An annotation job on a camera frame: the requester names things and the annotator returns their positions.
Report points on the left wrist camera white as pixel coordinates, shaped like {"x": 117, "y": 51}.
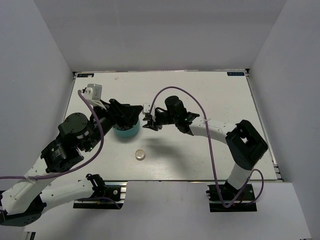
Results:
{"x": 92, "y": 93}

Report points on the teal round organizer container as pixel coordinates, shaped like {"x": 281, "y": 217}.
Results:
{"x": 127, "y": 133}

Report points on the round beige compact jar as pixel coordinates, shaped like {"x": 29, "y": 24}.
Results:
{"x": 140, "y": 155}

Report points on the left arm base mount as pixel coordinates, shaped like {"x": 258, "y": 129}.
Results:
{"x": 111, "y": 199}

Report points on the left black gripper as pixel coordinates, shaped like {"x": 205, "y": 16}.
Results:
{"x": 123, "y": 114}

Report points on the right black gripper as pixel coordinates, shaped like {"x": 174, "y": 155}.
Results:
{"x": 156, "y": 126}

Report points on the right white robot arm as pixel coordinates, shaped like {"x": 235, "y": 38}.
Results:
{"x": 245, "y": 144}

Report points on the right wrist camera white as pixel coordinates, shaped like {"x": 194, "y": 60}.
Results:
{"x": 148, "y": 108}

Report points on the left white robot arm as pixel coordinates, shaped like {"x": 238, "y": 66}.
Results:
{"x": 27, "y": 200}

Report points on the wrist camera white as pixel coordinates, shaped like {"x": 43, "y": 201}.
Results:
{"x": 148, "y": 108}
{"x": 92, "y": 93}

